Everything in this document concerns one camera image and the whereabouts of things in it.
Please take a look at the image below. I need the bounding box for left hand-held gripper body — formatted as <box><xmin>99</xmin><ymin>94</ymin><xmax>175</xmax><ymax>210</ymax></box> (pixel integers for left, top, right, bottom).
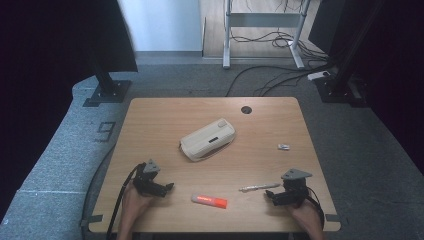
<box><xmin>132</xmin><ymin>158</ymin><xmax>167</xmax><ymax>198</ymax></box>

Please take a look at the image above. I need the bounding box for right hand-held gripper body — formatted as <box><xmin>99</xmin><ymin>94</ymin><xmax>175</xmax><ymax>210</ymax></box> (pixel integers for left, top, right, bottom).
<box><xmin>276</xmin><ymin>167</ymin><xmax>314</xmax><ymax>207</ymax></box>

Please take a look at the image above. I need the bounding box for silver pen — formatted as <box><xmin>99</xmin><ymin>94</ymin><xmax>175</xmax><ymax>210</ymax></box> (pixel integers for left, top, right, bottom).
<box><xmin>238</xmin><ymin>182</ymin><xmax>282</xmax><ymax>193</ymax></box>

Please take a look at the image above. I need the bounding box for cream pencil case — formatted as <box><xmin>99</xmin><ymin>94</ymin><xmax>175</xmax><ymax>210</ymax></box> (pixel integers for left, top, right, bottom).
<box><xmin>178</xmin><ymin>117</ymin><xmax>237</xmax><ymax>163</ymax></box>

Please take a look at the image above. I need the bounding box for person's left hand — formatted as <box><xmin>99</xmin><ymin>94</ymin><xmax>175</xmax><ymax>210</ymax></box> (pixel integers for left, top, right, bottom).
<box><xmin>120</xmin><ymin>182</ymin><xmax>155</xmax><ymax>222</ymax></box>

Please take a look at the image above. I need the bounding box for person's right hand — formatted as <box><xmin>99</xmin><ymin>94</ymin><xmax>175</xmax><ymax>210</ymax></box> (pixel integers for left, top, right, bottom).
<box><xmin>285</xmin><ymin>199</ymin><xmax>324</xmax><ymax>228</ymax></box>

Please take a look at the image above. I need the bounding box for orange glue stick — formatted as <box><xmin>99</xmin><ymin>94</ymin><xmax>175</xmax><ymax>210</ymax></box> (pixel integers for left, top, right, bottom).
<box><xmin>191</xmin><ymin>193</ymin><xmax>229</xmax><ymax>210</ymax></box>

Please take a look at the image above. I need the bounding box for black metal stand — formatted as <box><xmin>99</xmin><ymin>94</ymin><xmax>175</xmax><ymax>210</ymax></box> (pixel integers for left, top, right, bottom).
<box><xmin>82</xmin><ymin>49</ymin><xmax>133</xmax><ymax>108</ymax></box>
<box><xmin>314</xmin><ymin>0</ymin><xmax>372</xmax><ymax>108</ymax></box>

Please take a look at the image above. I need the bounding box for white power strip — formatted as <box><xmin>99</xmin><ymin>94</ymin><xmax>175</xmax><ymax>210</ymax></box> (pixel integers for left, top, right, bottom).
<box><xmin>306</xmin><ymin>70</ymin><xmax>331</xmax><ymax>82</ymax></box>

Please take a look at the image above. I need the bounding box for dark curtain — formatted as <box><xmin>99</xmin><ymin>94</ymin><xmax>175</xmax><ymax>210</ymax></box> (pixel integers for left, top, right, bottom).
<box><xmin>307</xmin><ymin>0</ymin><xmax>424</xmax><ymax>168</ymax></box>
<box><xmin>0</xmin><ymin>0</ymin><xmax>139</xmax><ymax>214</ymax></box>

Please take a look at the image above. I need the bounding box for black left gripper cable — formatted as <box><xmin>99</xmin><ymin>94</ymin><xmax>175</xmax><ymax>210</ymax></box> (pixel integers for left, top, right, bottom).
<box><xmin>105</xmin><ymin>162</ymin><xmax>148</xmax><ymax>240</ymax></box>

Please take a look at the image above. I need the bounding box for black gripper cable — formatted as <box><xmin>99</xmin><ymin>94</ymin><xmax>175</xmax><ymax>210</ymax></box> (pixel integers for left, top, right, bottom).
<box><xmin>105</xmin><ymin>162</ymin><xmax>148</xmax><ymax>240</ymax></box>
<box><xmin>305</xmin><ymin>186</ymin><xmax>327</xmax><ymax>232</ymax></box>

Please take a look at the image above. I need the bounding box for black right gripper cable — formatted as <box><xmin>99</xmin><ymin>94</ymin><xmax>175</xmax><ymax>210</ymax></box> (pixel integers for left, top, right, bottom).
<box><xmin>305</xmin><ymin>186</ymin><xmax>327</xmax><ymax>232</ymax></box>

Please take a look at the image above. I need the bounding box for long black floor cable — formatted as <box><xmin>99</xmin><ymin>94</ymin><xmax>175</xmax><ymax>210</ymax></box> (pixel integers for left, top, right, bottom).
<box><xmin>225</xmin><ymin>63</ymin><xmax>336</xmax><ymax>98</ymax></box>

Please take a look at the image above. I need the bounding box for tangle of black floor cables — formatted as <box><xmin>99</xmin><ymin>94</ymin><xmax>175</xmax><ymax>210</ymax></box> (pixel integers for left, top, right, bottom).
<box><xmin>229</xmin><ymin>0</ymin><xmax>331</xmax><ymax>64</ymax></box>

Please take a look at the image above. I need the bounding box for white metal desk frame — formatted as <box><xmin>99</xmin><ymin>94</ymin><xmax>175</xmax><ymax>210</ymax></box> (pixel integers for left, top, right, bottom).
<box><xmin>222</xmin><ymin>0</ymin><xmax>313</xmax><ymax>70</ymax></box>

